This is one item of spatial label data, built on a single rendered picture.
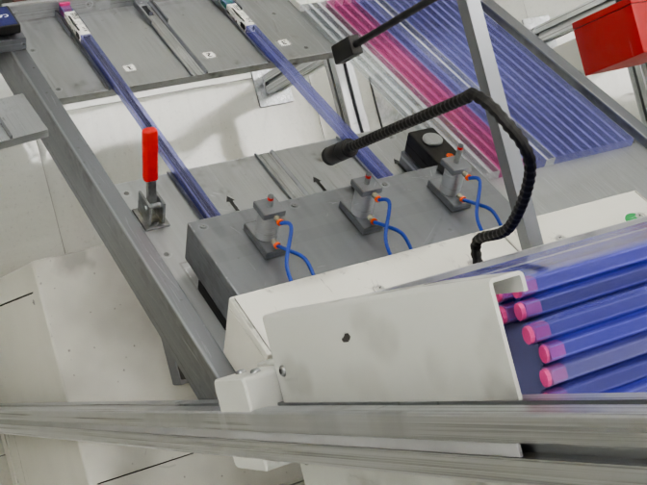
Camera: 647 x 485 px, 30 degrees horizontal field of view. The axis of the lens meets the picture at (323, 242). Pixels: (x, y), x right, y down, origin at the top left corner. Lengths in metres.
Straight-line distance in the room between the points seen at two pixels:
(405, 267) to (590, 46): 1.04
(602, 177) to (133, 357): 0.69
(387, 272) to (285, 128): 1.41
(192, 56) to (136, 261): 0.41
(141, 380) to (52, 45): 0.48
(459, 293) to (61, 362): 1.06
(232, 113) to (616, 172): 1.15
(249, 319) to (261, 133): 1.46
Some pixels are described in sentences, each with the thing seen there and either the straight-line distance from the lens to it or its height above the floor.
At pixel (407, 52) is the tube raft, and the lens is 1.64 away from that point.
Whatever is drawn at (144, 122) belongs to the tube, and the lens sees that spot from 1.43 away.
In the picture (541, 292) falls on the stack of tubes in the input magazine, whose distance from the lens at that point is 0.77.
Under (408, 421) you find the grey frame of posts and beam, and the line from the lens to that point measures 0.73.
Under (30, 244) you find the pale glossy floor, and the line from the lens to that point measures 2.33.
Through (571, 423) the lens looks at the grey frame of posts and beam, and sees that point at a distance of 0.60.
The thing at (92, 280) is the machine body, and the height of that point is 0.62.
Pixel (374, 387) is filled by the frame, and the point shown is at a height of 1.55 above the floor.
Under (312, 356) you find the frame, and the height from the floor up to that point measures 1.46.
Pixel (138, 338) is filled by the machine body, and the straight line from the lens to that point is 1.72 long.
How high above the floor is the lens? 2.26
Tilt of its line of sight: 64 degrees down
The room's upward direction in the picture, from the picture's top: 74 degrees clockwise
